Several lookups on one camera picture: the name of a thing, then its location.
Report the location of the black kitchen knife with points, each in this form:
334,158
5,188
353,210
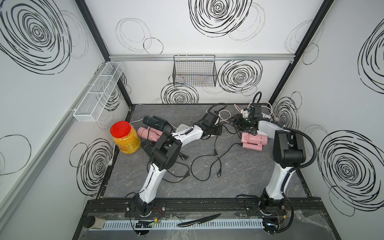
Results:
198,221

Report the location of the tape roll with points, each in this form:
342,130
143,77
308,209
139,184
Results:
92,222

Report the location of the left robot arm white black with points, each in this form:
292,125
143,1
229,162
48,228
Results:
164,152

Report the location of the pink hair dryer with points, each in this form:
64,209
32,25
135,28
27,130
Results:
149,133
254,142

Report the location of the white wire shelf basket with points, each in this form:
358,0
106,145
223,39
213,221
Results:
99,92

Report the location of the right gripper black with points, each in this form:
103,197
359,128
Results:
237,120

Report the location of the dark green hair dryer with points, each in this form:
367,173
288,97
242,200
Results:
156,122

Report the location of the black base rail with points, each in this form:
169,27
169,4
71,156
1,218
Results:
164,207

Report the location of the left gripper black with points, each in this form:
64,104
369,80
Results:
219,130

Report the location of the black wire basket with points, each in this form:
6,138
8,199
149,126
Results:
198,71

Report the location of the white vent strip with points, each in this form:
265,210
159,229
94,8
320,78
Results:
217,224

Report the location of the jar with red lid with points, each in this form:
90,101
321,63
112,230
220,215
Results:
125,137

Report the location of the white square power strip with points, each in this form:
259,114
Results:
182,128

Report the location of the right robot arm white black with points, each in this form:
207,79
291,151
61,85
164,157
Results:
292,150

